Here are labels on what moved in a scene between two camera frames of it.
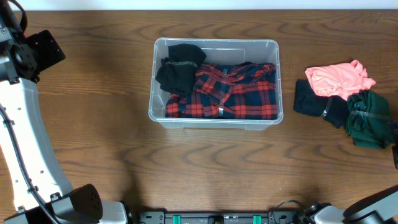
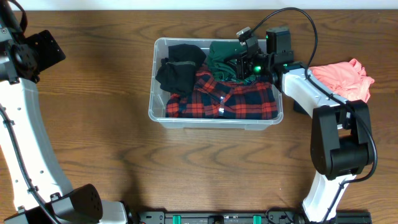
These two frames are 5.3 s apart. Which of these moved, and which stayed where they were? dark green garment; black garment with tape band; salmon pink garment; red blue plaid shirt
Moved: dark green garment
Stayed: black garment with tape band; salmon pink garment; red blue plaid shirt
